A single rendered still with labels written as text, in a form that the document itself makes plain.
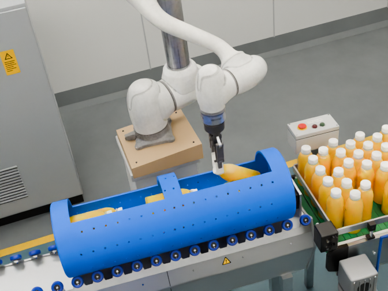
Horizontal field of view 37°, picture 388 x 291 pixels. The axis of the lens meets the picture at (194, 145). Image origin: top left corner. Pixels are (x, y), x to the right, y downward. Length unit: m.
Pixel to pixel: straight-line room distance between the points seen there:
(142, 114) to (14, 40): 1.06
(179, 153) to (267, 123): 1.99
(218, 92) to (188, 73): 0.58
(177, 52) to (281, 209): 0.79
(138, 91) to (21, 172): 1.47
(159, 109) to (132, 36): 2.35
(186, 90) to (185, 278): 0.81
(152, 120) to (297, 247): 0.81
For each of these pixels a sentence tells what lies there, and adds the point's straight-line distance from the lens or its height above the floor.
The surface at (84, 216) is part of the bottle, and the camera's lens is 2.14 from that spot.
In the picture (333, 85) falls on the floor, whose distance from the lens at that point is 4.85.
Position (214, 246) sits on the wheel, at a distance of 2.24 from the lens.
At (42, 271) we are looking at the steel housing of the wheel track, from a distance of 2.37.
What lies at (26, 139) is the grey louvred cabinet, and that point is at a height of 0.63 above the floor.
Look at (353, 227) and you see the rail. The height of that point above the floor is 0.97.
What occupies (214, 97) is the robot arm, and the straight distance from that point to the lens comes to 1.95.
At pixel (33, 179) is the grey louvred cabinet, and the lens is 3.78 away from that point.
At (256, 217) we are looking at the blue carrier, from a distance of 2.15.
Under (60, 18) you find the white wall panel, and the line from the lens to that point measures 4.64.
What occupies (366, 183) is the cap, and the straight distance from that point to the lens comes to 2.30.
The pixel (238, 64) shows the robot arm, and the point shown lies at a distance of 2.02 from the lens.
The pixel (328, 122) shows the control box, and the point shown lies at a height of 1.10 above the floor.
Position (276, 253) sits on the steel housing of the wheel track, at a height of 0.85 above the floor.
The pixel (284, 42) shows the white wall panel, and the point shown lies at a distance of 5.34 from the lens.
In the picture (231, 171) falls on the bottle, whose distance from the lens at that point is 2.20.
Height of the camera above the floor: 2.62
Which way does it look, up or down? 38 degrees down
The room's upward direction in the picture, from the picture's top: 8 degrees counter-clockwise
